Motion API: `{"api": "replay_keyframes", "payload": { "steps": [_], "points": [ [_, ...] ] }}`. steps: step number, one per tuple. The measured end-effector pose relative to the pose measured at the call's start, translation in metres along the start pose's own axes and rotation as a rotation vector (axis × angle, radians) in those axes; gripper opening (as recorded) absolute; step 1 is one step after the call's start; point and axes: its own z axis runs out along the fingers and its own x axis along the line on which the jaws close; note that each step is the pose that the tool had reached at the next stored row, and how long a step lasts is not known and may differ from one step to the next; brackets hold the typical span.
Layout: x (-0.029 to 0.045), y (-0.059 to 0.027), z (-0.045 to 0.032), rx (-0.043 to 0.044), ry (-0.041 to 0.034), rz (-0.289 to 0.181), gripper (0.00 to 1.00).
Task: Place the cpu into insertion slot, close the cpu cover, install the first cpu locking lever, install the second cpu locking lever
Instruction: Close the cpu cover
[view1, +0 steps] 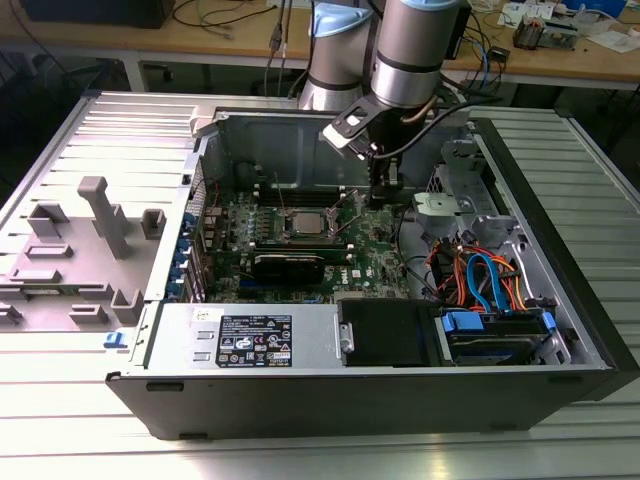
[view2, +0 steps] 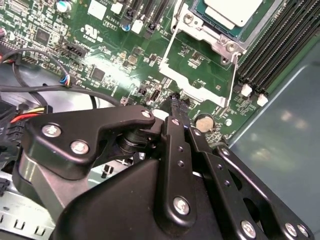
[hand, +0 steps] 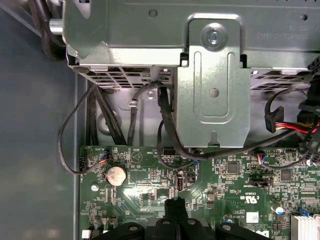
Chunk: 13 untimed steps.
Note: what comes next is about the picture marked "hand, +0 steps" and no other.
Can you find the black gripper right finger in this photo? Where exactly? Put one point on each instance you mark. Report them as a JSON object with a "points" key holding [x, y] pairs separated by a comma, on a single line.
{"points": [[182, 225]]}

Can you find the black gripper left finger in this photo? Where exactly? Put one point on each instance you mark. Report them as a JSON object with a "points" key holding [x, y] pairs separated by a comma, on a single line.
{"points": [[171, 225]]}

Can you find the green motherboard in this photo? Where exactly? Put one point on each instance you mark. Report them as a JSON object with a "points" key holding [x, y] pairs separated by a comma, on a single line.
{"points": [[140, 200]]}

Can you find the silver internal USB port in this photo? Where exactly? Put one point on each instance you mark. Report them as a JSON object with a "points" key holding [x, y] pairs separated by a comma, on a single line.
{"points": [[179, 181]]}

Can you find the white board label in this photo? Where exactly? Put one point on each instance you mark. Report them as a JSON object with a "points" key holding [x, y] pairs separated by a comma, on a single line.
{"points": [[252, 217]]}

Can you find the round silver coin battery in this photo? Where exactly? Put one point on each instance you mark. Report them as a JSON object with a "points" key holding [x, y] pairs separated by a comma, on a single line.
{"points": [[116, 176]]}

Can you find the black square chip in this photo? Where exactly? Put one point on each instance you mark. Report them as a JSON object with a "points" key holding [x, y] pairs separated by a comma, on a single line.
{"points": [[232, 168]]}

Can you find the silver motherboard screw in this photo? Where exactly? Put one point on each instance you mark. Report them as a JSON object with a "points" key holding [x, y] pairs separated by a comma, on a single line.
{"points": [[94, 187]]}

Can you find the silver blue capacitor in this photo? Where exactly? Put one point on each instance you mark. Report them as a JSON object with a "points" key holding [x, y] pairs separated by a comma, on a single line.
{"points": [[278, 208]]}

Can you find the silver finned heatsink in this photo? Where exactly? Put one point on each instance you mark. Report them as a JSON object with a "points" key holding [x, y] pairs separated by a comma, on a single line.
{"points": [[305, 227]]}

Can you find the black and silver PC case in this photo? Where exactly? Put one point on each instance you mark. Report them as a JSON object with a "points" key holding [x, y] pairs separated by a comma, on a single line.
{"points": [[37, 125]]}

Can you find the silver drive cage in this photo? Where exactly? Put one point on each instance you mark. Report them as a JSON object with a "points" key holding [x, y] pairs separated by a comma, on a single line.
{"points": [[125, 30]]}

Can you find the silver metal bracket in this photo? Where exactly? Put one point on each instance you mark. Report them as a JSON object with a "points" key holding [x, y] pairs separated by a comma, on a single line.
{"points": [[212, 112]]}

